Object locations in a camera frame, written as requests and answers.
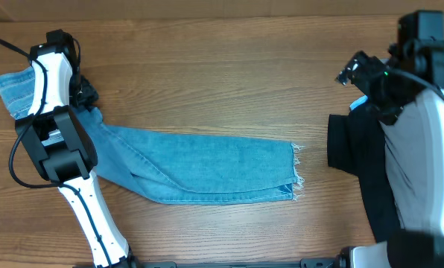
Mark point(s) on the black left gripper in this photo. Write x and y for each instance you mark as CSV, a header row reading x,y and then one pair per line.
x,y
88,94

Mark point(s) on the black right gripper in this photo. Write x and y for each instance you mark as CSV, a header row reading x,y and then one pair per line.
x,y
388,110

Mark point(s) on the light blue denim jeans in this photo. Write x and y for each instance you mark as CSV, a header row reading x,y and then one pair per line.
x,y
182,169

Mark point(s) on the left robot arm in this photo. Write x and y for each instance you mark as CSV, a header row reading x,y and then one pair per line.
x,y
62,151

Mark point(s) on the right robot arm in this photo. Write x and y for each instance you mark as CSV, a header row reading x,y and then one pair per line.
x,y
418,55

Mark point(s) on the gray trousers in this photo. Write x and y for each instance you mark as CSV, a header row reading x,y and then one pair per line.
x,y
406,168

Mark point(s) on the black garment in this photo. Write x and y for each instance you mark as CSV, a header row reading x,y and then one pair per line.
x,y
355,144

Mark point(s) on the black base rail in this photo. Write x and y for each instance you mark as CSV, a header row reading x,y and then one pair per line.
x,y
303,263

